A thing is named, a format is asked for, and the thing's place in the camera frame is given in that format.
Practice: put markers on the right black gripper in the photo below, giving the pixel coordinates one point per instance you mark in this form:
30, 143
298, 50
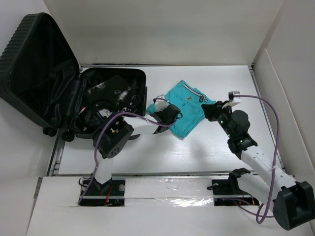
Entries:
211, 110

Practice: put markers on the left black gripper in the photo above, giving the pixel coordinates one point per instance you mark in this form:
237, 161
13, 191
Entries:
157, 113

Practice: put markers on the turquoise shorts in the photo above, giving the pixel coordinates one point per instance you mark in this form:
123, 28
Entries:
189, 101

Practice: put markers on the black white tie-dye shirt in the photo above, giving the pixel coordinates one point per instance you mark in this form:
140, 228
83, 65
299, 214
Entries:
123, 93

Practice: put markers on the black wired headphones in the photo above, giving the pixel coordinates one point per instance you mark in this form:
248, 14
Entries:
92, 115

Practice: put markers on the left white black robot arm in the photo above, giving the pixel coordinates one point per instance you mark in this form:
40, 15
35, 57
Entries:
110, 138

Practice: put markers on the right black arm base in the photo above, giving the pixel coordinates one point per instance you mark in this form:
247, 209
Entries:
224, 195

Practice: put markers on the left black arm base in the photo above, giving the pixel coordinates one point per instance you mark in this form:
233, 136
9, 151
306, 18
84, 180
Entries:
112, 194

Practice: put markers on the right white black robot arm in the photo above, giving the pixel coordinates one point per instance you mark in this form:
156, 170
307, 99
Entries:
291, 202

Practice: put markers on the black hard-shell suitcase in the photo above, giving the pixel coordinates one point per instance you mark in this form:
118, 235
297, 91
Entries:
41, 78

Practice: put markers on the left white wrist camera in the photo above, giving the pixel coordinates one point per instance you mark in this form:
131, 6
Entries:
160, 103

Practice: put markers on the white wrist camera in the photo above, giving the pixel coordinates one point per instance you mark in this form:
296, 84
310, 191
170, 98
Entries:
233, 99
160, 103

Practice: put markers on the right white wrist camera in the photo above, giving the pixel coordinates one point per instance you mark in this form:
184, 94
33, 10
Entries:
233, 99

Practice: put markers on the silver aluminium rail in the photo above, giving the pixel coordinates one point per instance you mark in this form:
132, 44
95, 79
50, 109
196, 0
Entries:
116, 174

